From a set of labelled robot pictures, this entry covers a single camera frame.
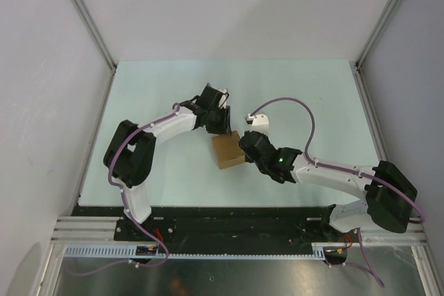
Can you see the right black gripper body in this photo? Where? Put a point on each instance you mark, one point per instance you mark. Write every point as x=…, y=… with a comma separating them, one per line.
x=263, y=135

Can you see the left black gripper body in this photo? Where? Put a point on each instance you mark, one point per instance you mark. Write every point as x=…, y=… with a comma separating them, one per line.
x=218, y=116

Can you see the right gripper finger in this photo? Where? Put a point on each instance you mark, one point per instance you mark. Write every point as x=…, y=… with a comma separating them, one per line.
x=244, y=145
x=259, y=163

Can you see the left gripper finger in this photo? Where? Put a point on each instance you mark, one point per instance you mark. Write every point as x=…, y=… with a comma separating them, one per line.
x=217, y=129
x=227, y=121

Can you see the brown cardboard express box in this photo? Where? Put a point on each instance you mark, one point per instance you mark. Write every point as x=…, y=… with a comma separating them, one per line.
x=227, y=151

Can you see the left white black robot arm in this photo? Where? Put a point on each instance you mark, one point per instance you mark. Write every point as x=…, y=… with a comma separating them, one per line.
x=129, y=156

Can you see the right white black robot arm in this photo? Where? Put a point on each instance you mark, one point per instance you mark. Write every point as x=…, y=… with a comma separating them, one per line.
x=384, y=195

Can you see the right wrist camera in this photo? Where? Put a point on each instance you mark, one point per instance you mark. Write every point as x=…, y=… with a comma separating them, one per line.
x=258, y=123

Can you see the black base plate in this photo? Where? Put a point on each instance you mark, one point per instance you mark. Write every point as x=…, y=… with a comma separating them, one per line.
x=182, y=232

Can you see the right aluminium side rail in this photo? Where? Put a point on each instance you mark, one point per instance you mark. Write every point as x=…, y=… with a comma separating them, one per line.
x=370, y=113

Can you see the left aluminium corner post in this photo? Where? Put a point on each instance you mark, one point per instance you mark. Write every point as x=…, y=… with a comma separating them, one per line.
x=93, y=31

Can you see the aluminium corner post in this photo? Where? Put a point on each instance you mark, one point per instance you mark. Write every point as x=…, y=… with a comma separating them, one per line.
x=376, y=33
x=93, y=31

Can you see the aluminium front rail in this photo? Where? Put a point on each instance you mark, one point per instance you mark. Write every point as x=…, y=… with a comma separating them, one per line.
x=75, y=229

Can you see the right aluminium corner post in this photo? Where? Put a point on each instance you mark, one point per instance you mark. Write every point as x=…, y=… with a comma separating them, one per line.
x=376, y=33

